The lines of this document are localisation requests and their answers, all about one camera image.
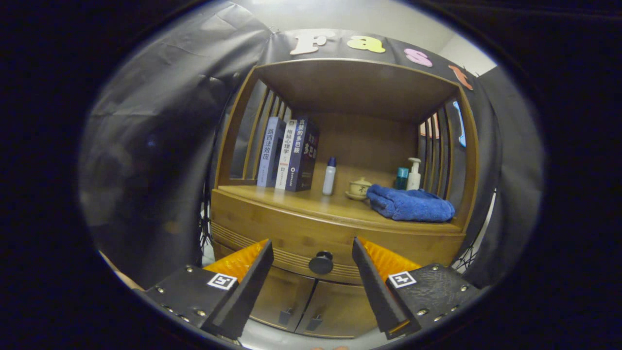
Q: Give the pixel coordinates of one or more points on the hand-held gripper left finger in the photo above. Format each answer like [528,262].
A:
[245,291]

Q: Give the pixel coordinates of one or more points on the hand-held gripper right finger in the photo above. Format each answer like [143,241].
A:
[376,291]

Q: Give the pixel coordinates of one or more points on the wooden drawer with black knob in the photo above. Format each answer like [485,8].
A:
[291,228]

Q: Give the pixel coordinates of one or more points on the wooden cabinet door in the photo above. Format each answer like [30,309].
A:
[342,306]
[286,294]

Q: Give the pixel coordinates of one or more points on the wooden countertop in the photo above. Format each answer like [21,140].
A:
[301,198]

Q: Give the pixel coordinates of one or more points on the wooden cabinet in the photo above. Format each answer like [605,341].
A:
[364,87]

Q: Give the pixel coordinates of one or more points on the black backdrop stand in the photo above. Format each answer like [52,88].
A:
[462,257]
[206,228]

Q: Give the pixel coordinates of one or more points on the blue towel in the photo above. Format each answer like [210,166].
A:
[413,206]

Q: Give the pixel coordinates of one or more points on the beige lidded teacup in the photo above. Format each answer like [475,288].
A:
[359,188]

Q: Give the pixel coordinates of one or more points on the teal bottle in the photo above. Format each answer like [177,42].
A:
[401,179]

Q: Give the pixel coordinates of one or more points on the white pump bottle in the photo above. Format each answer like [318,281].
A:
[413,179]

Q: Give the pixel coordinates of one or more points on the white bottle with blue cap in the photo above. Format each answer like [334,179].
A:
[329,180]

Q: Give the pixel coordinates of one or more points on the light blue book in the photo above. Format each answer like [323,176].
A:
[268,153]

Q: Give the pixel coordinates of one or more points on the white book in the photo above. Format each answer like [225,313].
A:
[286,155]

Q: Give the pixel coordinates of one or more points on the dark navy book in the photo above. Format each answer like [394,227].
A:
[305,155]

